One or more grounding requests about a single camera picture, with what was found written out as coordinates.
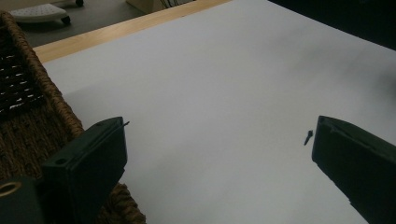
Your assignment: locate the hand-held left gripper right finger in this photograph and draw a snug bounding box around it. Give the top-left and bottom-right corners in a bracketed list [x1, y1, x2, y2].
[311, 115, 396, 224]

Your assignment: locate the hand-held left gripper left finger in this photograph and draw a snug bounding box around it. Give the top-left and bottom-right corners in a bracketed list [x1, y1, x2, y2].
[40, 116, 128, 224]

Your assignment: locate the white wheeled base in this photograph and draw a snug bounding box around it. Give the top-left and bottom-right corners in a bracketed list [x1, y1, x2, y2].
[8, 3, 72, 26]

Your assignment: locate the brown woven wicker basket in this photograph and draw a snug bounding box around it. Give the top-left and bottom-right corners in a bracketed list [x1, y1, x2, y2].
[0, 10, 148, 224]

